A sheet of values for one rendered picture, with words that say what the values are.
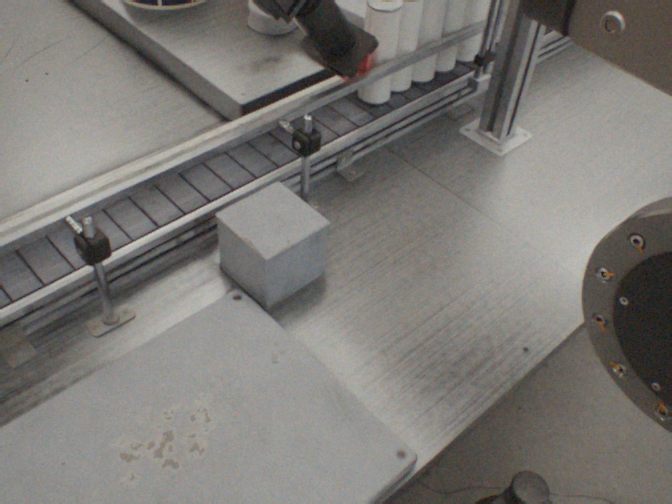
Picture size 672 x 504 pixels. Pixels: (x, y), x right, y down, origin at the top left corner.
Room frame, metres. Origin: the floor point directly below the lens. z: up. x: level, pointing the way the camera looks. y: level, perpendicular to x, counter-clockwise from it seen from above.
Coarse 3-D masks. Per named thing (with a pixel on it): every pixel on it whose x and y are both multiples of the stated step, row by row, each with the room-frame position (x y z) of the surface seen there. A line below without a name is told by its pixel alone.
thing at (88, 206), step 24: (480, 24) 1.08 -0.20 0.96; (432, 48) 0.99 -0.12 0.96; (384, 72) 0.91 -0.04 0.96; (312, 96) 0.83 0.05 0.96; (336, 96) 0.84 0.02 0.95; (264, 120) 0.76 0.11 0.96; (288, 120) 0.78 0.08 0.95; (216, 144) 0.70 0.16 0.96; (168, 168) 0.65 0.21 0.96; (120, 192) 0.60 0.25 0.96; (48, 216) 0.55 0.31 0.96; (0, 240) 0.51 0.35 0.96; (24, 240) 0.52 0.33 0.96
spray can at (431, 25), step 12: (432, 0) 1.02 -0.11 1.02; (444, 0) 1.02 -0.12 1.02; (432, 12) 1.02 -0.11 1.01; (444, 12) 1.03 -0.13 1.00; (420, 24) 1.02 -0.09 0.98; (432, 24) 1.02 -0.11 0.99; (420, 36) 1.02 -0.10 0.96; (432, 36) 1.02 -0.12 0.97; (432, 60) 1.02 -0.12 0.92; (420, 72) 1.02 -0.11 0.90; (432, 72) 1.03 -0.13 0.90; (420, 84) 1.01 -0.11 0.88
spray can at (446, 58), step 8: (448, 0) 1.05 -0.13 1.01; (456, 0) 1.05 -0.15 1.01; (464, 0) 1.06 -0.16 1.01; (448, 8) 1.05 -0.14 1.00; (456, 8) 1.05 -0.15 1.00; (464, 8) 1.07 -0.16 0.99; (448, 16) 1.05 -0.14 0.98; (456, 16) 1.06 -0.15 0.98; (448, 24) 1.05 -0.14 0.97; (456, 24) 1.06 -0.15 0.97; (448, 32) 1.05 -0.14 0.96; (448, 48) 1.05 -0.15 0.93; (456, 48) 1.07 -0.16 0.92; (440, 56) 1.05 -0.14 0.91; (448, 56) 1.06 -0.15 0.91; (440, 64) 1.05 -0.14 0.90; (448, 64) 1.06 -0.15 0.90; (440, 72) 1.05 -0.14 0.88; (448, 72) 1.06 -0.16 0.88
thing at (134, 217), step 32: (352, 96) 0.96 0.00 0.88; (416, 96) 0.98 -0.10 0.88; (320, 128) 0.87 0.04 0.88; (352, 128) 0.88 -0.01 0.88; (224, 160) 0.77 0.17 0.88; (256, 160) 0.78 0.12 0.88; (288, 160) 0.79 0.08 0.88; (160, 192) 0.70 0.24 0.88; (192, 192) 0.70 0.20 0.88; (224, 192) 0.71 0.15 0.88; (96, 224) 0.63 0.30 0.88; (128, 224) 0.63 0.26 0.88; (160, 224) 0.64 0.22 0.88; (32, 256) 0.56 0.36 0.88; (64, 256) 0.57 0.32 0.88; (0, 288) 0.51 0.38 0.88; (32, 288) 0.51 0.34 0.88
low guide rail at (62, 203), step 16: (336, 80) 0.95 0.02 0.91; (304, 96) 0.90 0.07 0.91; (256, 112) 0.85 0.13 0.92; (272, 112) 0.86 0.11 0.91; (224, 128) 0.80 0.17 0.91; (192, 144) 0.76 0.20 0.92; (160, 160) 0.72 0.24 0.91; (112, 176) 0.68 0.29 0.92; (128, 176) 0.69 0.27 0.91; (80, 192) 0.64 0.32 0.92; (96, 192) 0.65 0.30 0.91; (48, 208) 0.61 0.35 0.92; (64, 208) 0.62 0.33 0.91; (16, 224) 0.58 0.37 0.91
